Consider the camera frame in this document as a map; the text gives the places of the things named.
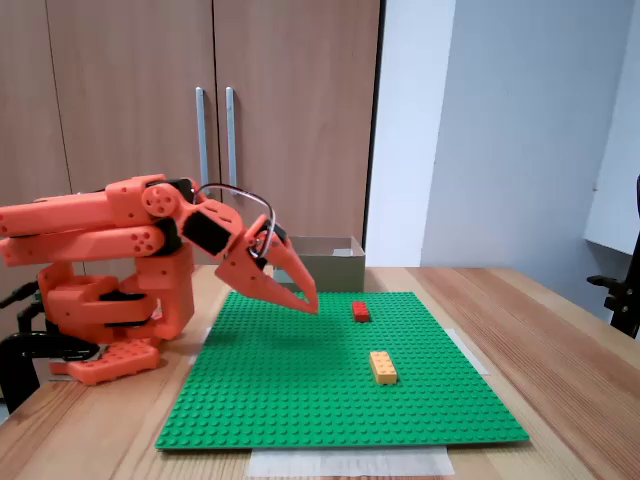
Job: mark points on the red lego block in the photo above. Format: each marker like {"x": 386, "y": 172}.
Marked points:
{"x": 361, "y": 312}

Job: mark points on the cardboard box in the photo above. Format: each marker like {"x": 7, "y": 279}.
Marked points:
{"x": 340, "y": 272}

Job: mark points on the green lego baseplate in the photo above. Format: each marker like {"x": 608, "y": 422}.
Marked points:
{"x": 300, "y": 390}

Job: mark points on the yellow lego block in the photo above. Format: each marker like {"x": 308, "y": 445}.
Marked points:
{"x": 384, "y": 369}

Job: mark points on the masking tape strip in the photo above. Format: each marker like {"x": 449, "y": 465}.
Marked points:
{"x": 470, "y": 352}
{"x": 350, "y": 462}
{"x": 200, "y": 347}

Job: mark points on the brown wooden cabinet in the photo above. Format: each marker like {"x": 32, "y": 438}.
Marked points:
{"x": 125, "y": 75}

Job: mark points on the black table clamp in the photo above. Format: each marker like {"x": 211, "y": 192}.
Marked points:
{"x": 30, "y": 342}

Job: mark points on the white cabinet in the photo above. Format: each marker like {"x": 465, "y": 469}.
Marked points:
{"x": 615, "y": 200}

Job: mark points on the black chair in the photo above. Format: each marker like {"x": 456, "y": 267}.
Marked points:
{"x": 622, "y": 300}

